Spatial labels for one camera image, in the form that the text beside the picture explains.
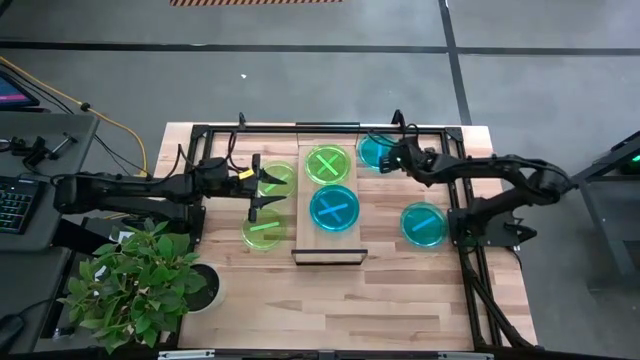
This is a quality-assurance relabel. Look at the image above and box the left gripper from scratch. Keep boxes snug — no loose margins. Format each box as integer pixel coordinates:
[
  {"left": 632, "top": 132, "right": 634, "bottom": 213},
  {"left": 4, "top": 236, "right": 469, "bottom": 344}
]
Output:
[{"left": 228, "top": 153, "right": 288, "bottom": 224}]

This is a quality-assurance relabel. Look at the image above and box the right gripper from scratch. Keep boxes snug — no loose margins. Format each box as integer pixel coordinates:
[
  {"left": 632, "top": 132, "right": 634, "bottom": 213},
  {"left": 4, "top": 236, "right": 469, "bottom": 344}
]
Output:
[{"left": 378, "top": 137, "right": 426, "bottom": 175}]

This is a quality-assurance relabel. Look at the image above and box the white plant pot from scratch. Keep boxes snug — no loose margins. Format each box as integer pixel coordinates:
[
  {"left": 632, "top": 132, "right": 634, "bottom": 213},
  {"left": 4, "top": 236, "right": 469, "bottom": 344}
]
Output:
[{"left": 185, "top": 262, "right": 225, "bottom": 315}]

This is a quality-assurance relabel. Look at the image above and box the green leafy plant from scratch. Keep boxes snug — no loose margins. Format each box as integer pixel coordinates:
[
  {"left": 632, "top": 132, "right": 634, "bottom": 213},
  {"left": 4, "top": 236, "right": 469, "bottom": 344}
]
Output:
[{"left": 56, "top": 216, "right": 209, "bottom": 355}]

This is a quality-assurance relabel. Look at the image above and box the grey desk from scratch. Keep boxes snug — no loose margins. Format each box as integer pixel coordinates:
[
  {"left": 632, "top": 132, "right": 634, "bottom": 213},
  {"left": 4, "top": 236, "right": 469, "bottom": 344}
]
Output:
[{"left": 0, "top": 112, "right": 101, "bottom": 254}]

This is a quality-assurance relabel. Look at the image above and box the black equipment stand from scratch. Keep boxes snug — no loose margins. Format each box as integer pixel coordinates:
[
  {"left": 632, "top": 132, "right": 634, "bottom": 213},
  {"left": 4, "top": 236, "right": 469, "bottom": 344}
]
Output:
[{"left": 549, "top": 129, "right": 640, "bottom": 281}]

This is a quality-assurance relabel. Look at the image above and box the black metal desk clamp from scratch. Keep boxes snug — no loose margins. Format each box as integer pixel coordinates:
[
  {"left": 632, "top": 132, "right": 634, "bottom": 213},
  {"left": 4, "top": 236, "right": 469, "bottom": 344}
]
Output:
[{"left": 0, "top": 133, "right": 80, "bottom": 170}]

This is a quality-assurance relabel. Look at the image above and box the backlit black keyboard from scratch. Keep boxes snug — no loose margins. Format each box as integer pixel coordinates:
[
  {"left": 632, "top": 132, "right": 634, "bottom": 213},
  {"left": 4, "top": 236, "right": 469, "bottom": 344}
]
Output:
[{"left": 0, "top": 175, "right": 49, "bottom": 235}]

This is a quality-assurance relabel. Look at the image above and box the laptop with lit screen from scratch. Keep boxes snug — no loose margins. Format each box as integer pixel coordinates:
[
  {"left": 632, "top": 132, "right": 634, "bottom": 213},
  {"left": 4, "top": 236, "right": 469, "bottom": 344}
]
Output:
[{"left": 0, "top": 71, "right": 41, "bottom": 112}]

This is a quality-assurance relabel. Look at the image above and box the black aluminium table frame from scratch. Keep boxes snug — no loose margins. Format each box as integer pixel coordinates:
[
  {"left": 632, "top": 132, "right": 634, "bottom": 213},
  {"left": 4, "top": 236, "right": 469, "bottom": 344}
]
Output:
[{"left": 167, "top": 122, "right": 540, "bottom": 354}]

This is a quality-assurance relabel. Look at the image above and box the wooden shelf black metal frame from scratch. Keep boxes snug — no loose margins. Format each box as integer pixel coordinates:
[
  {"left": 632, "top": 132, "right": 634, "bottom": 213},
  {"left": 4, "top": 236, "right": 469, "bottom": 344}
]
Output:
[{"left": 291, "top": 121, "right": 370, "bottom": 267}]

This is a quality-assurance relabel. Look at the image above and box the black cable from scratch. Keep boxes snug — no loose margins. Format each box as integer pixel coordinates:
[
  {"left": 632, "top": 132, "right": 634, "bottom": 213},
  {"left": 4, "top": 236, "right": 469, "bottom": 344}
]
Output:
[{"left": 92, "top": 133, "right": 151, "bottom": 176}]

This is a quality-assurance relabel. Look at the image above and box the yellow cable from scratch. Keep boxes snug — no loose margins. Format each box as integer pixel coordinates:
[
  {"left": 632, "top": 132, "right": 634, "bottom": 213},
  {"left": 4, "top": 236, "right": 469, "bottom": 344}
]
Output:
[{"left": 0, "top": 54, "right": 151, "bottom": 177}]

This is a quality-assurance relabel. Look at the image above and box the silver metal bracket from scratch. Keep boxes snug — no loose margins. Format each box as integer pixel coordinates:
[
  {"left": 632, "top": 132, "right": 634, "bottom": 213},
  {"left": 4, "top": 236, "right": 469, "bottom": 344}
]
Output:
[
  {"left": 157, "top": 349, "right": 216, "bottom": 360},
  {"left": 437, "top": 351, "right": 495, "bottom": 360}
]

